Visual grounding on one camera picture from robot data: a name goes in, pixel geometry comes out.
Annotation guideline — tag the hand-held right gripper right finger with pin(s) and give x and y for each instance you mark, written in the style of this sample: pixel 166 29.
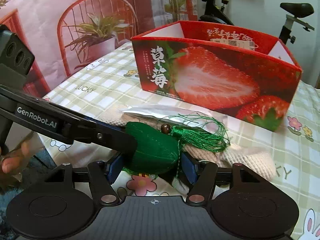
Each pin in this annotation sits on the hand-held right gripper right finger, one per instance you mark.
pixel 190 170

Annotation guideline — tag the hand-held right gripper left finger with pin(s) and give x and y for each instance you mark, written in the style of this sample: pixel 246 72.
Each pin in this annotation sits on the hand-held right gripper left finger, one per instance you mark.
pixel 113 168

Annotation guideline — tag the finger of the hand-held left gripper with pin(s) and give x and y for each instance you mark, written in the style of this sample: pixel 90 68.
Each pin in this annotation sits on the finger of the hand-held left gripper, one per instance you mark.
pixel 110 140
pixel 105 125

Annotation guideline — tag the cream knitted cloth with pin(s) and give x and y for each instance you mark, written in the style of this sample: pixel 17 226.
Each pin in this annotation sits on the cream knitted cloth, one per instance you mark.
pixel 250 162
pixel 110 120

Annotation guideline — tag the green tasselled fabric sachet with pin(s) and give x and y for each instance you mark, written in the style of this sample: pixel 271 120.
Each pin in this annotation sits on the green tasselled fabric sachet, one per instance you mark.
pixel 155 150

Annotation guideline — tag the white foil packet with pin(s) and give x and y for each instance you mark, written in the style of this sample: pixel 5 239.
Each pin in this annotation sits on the white foil packet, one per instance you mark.
pixel 150 112

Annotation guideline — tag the red strawberry print cardboard box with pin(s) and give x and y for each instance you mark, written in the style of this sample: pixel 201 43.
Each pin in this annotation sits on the red strawberry print cardboard box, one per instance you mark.
pixel 212 80

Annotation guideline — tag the person's left hand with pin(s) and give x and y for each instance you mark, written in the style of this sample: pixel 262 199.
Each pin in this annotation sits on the person's left hand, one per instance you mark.
pixel 15 160

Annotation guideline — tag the black exercise bike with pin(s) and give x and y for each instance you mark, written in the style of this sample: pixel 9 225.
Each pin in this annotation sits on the black exercise bike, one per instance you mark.
pixel 297 8

